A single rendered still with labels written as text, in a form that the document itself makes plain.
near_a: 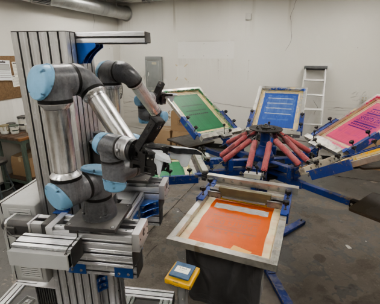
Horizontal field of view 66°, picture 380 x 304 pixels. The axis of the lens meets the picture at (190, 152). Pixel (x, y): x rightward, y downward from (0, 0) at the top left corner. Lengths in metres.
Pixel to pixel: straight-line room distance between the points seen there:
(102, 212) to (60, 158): 0.31
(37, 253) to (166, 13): 5.84
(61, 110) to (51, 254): 0.59
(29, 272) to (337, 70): 5.40
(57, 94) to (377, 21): 5.49
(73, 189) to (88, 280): 0.76
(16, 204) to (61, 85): 0.80
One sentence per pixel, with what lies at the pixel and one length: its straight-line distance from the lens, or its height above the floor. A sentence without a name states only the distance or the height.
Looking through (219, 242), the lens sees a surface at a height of 0.95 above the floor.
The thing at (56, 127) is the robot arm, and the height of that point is 1.69.
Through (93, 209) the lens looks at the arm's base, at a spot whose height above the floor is 1.32.
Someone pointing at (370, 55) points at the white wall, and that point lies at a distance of 6.01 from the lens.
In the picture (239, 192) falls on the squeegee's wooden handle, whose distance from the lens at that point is 2.06.
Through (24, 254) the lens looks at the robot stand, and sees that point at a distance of 1.44.
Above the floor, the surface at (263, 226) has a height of 0.95.
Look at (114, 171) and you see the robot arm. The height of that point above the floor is 1.58.
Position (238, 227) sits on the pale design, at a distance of 1.85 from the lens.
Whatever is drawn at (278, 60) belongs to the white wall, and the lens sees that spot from 5.99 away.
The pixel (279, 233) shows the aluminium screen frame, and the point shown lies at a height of 0.99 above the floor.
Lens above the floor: 1.93
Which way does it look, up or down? 18 degrees down
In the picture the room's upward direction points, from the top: straight up
